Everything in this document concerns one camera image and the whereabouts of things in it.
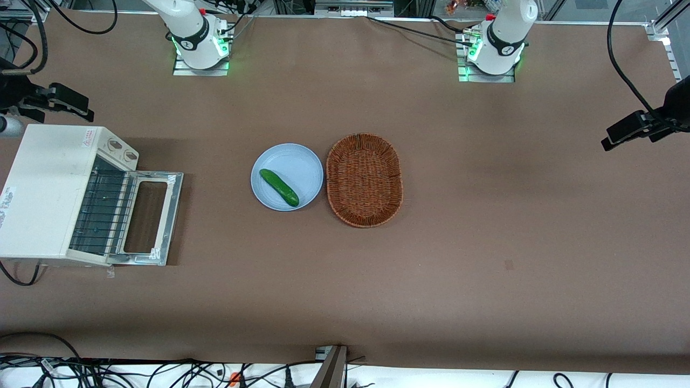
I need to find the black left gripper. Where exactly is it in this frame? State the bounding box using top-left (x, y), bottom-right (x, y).
top-left (601, 75), bottom-right (690, 152)

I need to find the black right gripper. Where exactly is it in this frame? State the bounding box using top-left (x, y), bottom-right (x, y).
top-left (0, 60), bottom-right (95, 124)

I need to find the silver oven door with handle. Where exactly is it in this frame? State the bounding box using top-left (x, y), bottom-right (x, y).
top-left (108, 170), bottom-right (184, 267)

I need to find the white toaster oven body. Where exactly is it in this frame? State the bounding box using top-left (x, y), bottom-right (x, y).
top-left (0, 124), bottom-right (140, 267)

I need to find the white printed label sticker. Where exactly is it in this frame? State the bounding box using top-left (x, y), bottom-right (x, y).
top-left (0, 186), bottom-right (17, 230)

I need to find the green cucumber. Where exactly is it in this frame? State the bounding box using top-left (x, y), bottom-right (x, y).
top-left (259, 169), bottom-right (300, 207)

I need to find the light blue plate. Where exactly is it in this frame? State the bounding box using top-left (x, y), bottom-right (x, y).
top-left (251, 143), bottom-right (325, 212)

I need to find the brown wicker basket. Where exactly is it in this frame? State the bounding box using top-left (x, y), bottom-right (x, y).
top-left (326, 133), bottom-right (404, 228)

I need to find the grey metal box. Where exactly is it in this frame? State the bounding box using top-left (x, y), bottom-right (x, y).
top-left (314, 0), bottom-right (395, 18)

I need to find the black looped cable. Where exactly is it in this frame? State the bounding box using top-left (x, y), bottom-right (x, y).
top-left (0, 0), bottom-right (50, 75)

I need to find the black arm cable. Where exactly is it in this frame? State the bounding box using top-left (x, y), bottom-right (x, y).
top-left (53, 0), bottom-right (119, 35)

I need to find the thick black hanging cable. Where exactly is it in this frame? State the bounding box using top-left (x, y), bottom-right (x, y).
top-left (607, 0), bottom-right (690, 133)

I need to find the aluminium corner rail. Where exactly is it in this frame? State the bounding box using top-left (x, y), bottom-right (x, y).
top-left (644, 19), bottom-right (675, 68)

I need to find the wire oven rack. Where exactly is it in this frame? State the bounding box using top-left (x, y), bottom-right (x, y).
top-left (70, 166), bottom-right (135, 255)

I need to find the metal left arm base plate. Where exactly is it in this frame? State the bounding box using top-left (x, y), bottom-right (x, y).
top-left (457, 32), bottom-right (516, 83)

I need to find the black oven power cable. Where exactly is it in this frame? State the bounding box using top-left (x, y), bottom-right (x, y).
top-left (0, 260), bottom-right (42, 287)

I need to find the short black table cable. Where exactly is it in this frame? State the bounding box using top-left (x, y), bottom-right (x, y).
top-left (430, 15), bottom-right (471, 34)

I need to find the black floor cable loop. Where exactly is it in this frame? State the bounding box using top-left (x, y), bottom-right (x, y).
top-left (0, 331), bottom-right (82, 363)

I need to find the long black table cable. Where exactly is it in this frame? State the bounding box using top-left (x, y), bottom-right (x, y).
top-left (365, 16), bottom-right (474, 48)

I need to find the black cable bundle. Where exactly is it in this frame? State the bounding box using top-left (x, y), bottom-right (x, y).
top-left (0, 353), bottom-right (324, 388)

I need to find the dark camera mount pole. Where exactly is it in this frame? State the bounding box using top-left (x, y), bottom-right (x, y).
top-left (310, 345), bottom-right (349, 388)

